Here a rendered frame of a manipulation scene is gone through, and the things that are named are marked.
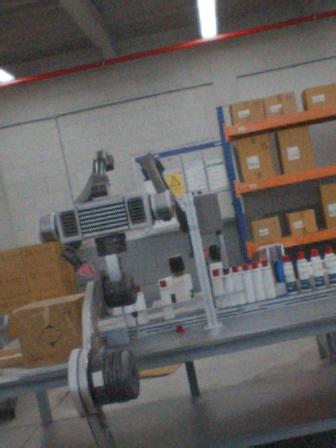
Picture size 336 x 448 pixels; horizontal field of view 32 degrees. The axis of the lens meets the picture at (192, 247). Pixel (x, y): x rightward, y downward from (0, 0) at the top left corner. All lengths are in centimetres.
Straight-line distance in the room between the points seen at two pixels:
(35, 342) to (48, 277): 361
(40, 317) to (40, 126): 540
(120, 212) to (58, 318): 57
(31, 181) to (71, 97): 120
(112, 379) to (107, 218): 73
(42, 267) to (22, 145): 216
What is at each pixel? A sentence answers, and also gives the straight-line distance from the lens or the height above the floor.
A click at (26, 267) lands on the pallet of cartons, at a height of 117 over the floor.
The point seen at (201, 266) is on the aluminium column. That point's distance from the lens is 285.
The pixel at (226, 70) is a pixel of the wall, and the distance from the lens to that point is 760.
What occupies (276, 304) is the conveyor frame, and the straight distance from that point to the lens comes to 302.
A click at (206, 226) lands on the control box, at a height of 132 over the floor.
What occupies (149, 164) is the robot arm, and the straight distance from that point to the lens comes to 286.
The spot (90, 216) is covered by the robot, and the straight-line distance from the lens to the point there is 246.
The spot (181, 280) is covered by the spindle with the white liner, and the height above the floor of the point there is 104.
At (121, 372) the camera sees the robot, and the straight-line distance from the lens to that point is 203.
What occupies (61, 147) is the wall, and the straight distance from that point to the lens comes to 775.
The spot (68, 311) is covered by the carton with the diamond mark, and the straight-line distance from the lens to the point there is 264.
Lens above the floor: 140
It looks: 3 degrees down
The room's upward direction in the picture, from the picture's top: 11 degrees counter-clockwise
